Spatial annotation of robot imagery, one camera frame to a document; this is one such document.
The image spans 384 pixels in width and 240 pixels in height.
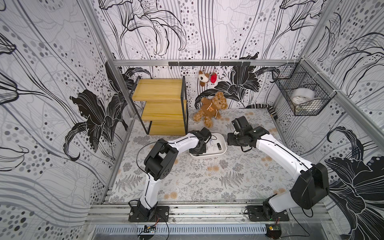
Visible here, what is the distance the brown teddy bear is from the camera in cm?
109

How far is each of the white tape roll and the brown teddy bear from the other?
46cm

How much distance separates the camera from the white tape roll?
2.36 ft
